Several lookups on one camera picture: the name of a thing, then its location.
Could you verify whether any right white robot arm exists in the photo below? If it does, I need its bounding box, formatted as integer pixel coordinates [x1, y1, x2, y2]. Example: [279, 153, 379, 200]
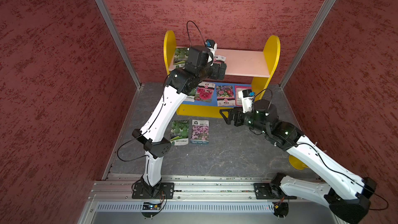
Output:
[220, 100, 377, 224]

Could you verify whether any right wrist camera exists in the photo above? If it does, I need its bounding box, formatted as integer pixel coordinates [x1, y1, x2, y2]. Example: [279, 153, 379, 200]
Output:
[238, 89, 255, 113]

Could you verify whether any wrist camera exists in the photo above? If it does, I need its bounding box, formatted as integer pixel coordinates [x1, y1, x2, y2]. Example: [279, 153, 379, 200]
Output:
[238, 89, 255, 113]
[205, 39, 217, 58]

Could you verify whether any right corner aluminium post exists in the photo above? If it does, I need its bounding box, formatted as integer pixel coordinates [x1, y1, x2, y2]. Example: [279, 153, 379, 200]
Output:
[279, 0, 336, 91]

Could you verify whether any purple flower seed bag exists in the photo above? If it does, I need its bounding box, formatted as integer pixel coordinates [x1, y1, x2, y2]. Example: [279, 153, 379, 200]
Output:
[190, 120, 209, 145]

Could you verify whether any mixed flower seed bag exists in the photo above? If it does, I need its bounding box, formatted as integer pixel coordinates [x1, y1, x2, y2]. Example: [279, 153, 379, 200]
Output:
[216, 85, 236, 106]

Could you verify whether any left corner aluminium post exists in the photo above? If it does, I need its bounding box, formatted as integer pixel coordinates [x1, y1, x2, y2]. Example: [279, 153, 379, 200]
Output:
[95, 0, 142, 89]

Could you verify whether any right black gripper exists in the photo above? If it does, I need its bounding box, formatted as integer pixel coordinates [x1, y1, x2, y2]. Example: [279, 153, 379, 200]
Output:
[219, 105, 269, 134]

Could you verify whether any green gourd bag lower shelf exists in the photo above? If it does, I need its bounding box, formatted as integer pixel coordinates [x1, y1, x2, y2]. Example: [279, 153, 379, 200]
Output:
[185, 88, 197, 102]

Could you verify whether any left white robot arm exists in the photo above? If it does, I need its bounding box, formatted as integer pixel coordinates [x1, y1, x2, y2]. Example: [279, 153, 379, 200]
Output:
[132, 40, 227, 197]

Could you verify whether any large green gourd seed bag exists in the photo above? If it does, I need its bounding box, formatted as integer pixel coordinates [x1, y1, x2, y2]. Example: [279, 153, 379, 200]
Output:
[170, 120, 189, 146]

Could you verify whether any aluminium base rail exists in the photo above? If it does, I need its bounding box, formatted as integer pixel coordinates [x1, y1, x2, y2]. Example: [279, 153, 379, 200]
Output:
[88, 175, 341, 202]

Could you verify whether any corner aluminium post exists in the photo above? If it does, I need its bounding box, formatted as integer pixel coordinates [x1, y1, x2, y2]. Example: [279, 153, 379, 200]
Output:
[95, 0, 142, 89]
[279, 0, 336, 91]

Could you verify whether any yellow pencil cup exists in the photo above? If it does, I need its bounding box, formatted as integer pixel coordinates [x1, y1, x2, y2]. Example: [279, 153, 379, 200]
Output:
[289, 155, 308, 170]

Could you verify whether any pink zinnia seed bag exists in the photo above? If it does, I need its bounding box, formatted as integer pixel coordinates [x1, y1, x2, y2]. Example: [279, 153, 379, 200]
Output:
[214, 55, 226, 63]

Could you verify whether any yellow wooden shelf unit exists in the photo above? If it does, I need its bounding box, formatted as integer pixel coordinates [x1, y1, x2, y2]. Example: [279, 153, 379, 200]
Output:
[164, 31, 280, 118]

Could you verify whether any red dahlia seed bag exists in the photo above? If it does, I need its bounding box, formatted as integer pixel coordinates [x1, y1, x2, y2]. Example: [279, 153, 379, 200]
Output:
[194, 82, 216, 103]

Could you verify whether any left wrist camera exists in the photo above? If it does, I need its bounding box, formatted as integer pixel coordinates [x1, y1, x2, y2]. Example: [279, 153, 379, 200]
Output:
[205, 39, 217, 58]

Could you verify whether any pink back-side seed bag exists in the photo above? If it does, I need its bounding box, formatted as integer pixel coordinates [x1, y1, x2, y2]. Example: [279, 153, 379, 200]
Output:
[234, 85, 252, 107]

